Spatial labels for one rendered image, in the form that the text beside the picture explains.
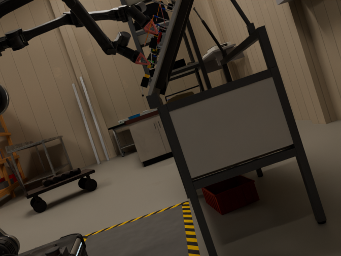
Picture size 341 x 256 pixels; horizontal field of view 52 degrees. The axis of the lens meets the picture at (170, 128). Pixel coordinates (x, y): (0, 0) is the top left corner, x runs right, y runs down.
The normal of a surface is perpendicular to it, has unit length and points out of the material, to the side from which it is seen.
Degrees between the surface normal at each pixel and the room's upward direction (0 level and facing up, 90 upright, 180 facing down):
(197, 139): 90
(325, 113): 90
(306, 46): 90
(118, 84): 90
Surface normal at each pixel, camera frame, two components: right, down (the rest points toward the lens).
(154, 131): 0.12, 0.02
